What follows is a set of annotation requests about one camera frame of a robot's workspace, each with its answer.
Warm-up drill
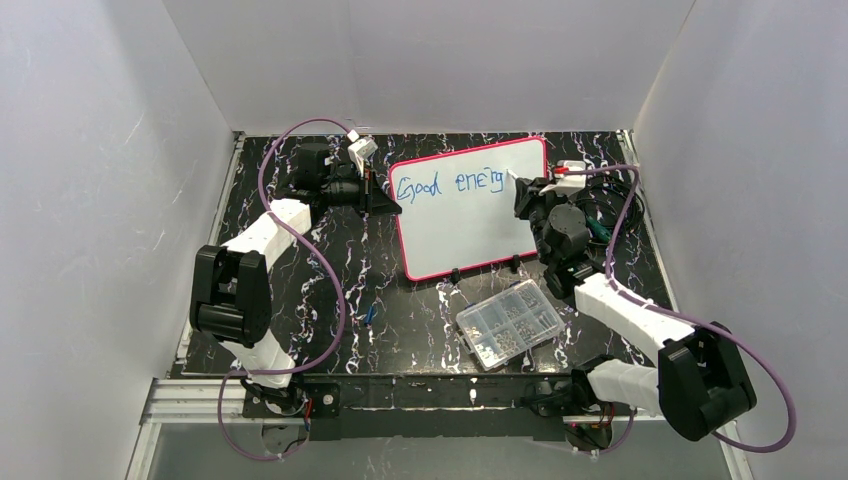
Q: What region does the pink framed whiteboard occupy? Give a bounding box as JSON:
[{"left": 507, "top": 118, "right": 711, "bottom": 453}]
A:
[{"left": 389, "top": 137, "right": 548, "bottom": 281}]

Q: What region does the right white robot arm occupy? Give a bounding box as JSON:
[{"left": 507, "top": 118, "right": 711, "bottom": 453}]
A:
[{"left": 514, "top": 177, "right": 758, "bottom": 441}]

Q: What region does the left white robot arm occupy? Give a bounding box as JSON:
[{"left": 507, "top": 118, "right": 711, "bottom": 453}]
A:
[{"left": 189, "top": 137, "right": 402, "bottom": 389}]

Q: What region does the whiteboard metal stand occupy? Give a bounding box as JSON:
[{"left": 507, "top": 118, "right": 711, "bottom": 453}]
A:
[{"left": 443, "top": 255, "right": 524, "bottom": 288}]

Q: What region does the clear plastic parts organizer box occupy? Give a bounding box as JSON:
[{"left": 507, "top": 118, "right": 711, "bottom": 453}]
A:
[{"left": 455, "top": 280, "right": 565, "bottom": 371}]

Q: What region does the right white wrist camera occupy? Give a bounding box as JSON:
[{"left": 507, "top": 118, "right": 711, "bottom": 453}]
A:
[{"left": 540, "top": 160, "right": 586, "bottom": 197}]

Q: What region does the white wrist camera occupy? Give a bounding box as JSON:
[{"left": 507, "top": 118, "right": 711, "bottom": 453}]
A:
[
  {"left": 540, "top": 160, "right": 586, "bottom": 197},
  {"left": 346, "top": 129, "right": 377, "bottom": 177}
]

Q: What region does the coiled black cable green plug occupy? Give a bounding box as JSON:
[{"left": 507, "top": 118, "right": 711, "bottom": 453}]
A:
[{"left": 575, "top": 175, "right": 645, "bottom": 248}]

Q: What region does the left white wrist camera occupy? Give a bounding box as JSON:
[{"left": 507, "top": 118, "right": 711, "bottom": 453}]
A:
[{"left": 346, "top": 129, "right": 377, "bottom": 177}]

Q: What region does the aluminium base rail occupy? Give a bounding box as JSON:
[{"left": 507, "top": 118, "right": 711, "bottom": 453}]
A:
[{"left": 127, "top": 374, "right": 752, "bottom": 479}]

